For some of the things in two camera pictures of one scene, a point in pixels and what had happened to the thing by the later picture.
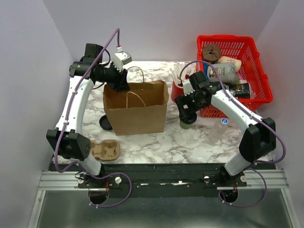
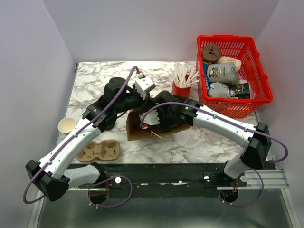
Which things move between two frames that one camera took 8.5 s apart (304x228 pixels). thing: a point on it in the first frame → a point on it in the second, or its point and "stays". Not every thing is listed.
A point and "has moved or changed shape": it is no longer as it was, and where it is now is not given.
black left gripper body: x=111 y=75 → x=134 y=101
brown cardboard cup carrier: x=106 y=150 stays
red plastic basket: x=245 y=49 stays
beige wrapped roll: x=224 y=59 stays
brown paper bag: x=142 y=109 has moved or changed shape
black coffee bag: x=240 y=90 stays
